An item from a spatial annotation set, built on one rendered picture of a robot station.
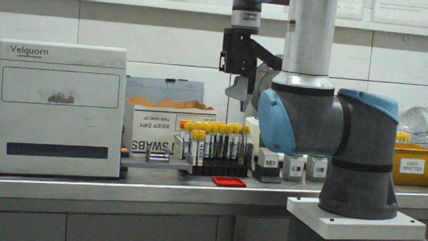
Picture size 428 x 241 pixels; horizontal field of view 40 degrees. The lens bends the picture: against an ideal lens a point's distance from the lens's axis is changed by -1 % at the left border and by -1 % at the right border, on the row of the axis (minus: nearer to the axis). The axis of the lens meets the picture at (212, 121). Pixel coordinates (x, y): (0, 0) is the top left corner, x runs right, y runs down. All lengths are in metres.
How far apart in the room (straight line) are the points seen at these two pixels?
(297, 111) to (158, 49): 1.01
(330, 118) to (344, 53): 1.12
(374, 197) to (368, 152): 0.08
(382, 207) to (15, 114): 0.79
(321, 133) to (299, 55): 0.14
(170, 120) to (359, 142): 0.70
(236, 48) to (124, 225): 0.84
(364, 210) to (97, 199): 0.58
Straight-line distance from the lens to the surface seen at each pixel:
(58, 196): 1.34
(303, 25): 1.06
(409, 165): 1.67
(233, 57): 1.49
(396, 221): 1.15
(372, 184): 1.13
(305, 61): 1.06
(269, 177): 1.48
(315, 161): 1.55
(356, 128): 1.10
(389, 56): 2.28
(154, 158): 1.39
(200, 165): 1.49
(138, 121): 1.66
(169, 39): 2.00
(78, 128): 1.35
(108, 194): 1.34
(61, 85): 1.34
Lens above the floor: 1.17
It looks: 6 degrees down
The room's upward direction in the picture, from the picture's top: 5 degrees clockwise
